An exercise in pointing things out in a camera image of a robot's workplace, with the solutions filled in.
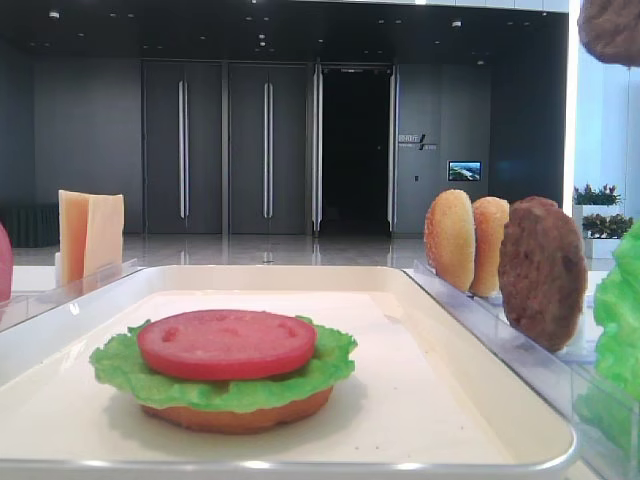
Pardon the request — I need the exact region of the brown meat patty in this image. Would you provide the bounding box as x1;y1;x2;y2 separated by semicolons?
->
578;0;639;67
498;196;588;352

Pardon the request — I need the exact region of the red tomato slice on tray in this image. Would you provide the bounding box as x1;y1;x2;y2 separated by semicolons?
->
137;310;317;381

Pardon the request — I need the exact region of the green lettuce on tray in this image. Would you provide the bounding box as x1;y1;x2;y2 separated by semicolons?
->
89;316;357;413

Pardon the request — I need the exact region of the orange cheese slice inner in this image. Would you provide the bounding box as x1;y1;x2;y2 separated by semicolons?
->
84;194;124;277

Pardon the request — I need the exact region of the orange cheese slice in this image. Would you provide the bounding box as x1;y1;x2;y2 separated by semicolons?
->
84;194;124;277
58;190;89;285

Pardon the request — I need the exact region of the brown meat patty in holder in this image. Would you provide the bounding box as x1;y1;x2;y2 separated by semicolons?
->
498;196;588;352

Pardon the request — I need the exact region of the orange cheese slice outer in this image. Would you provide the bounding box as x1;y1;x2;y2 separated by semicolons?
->
58;190;89;285

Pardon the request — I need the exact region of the red tomato slice in holder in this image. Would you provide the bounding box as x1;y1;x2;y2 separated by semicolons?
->
0;225;14;303

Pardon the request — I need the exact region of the green lettuce leaf in holder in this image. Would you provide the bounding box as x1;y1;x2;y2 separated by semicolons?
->
576;224;639;453

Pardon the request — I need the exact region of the sesame bun front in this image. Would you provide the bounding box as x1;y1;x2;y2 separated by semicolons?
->
424;189;476;292

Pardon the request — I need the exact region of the sesame bun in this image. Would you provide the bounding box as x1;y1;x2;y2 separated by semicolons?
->
470;196;509;297
424;189;476;292

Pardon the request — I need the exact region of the dark double door cabinet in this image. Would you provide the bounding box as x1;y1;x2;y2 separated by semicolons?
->
142;61;313;235

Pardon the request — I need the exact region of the sesame bun rear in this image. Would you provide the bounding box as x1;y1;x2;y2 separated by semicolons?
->
470;196;509;297

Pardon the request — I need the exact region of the white metal tray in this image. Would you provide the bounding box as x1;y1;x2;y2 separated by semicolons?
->
1;266;578;479

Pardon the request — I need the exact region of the bottom bun on tray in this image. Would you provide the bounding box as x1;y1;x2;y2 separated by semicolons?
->
141;387;333;435

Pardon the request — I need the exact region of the flower planter box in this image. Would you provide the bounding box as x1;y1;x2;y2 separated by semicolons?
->
573;184;634;260

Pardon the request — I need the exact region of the clear left front divider strip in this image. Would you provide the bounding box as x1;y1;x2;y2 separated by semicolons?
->
1;259;141;331

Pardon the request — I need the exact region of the clear divider strip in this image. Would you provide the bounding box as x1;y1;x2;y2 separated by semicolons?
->
1;259;141;331
409;261;639;479

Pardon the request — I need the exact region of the clear right front divider strip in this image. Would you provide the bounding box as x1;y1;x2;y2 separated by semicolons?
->
409;261;639;479

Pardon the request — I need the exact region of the wall display screen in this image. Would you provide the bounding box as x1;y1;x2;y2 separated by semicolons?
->
448;161;482;182

